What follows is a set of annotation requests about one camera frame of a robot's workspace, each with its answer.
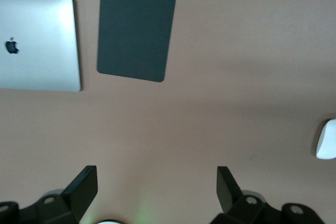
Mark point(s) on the silver closed laptop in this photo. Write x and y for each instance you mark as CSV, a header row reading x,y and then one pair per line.
x,y
39,51

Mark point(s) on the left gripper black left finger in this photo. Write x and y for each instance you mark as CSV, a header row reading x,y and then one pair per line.
x,y
78,192

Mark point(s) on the white computer mouse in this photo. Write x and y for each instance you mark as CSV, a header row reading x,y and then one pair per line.
x,y
326,142

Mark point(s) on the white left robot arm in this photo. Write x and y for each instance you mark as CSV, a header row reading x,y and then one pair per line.
x,y
110,222

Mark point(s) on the brown table cover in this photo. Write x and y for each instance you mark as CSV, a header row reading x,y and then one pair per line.
x,y
210,108

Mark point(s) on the black mouse pad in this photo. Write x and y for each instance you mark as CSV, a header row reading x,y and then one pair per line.
x,y
136,30

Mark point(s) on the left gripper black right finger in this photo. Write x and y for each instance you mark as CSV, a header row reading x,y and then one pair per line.
x,y
228,195

